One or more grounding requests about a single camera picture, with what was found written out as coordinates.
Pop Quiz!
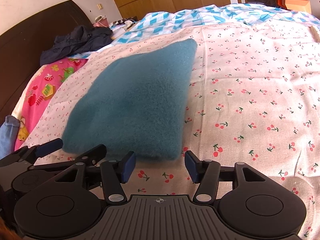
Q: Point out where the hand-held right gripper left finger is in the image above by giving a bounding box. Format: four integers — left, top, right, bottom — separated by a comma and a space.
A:
54, 151, 137, 204

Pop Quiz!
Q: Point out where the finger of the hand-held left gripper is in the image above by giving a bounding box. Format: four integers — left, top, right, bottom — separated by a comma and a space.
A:
67, 144, 107, 167
15, 138, 63, 162

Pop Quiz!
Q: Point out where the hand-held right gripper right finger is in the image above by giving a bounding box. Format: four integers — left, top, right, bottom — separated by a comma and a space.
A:
184, 150, 269, 203

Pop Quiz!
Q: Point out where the teal knitted sweater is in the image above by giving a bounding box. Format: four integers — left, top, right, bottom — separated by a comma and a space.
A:
61, 39, 198, 160

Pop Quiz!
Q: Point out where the light blue cloth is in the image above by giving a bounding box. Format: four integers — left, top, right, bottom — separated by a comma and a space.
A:
0, 115, 20, 159

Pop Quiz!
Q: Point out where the pink printed pillow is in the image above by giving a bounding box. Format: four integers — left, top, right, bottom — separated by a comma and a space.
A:
14, 57, 89, 152

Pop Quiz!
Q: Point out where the cherry print bed sheet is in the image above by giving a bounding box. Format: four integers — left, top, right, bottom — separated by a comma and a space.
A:
19, 17, 320, 240

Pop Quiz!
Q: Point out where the dark navy jacket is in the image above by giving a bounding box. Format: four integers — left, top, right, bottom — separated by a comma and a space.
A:
40, 25, 113, 67

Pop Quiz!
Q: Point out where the dark wooden headboard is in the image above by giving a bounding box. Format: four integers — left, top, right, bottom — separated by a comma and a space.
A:
0, 0, 94, 125

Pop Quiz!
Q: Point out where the blue white checked quilt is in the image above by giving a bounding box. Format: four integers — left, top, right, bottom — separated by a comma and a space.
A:
72, 3, 320, 58

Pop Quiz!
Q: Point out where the orange box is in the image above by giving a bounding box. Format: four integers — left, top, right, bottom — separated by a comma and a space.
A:
276, 0, 312, 13

